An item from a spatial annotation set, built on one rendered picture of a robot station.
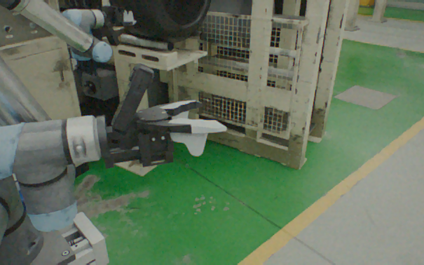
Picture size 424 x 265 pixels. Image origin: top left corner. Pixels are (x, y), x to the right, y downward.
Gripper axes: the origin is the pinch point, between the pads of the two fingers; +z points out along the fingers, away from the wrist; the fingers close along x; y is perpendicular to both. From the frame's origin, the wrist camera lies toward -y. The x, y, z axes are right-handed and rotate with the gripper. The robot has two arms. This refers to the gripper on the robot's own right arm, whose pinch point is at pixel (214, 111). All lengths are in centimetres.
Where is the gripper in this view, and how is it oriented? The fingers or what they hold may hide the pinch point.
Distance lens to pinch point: 60.2
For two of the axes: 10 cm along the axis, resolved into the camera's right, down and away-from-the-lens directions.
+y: 0.4, 9.4, 3.5
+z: 9.6, -1.3, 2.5
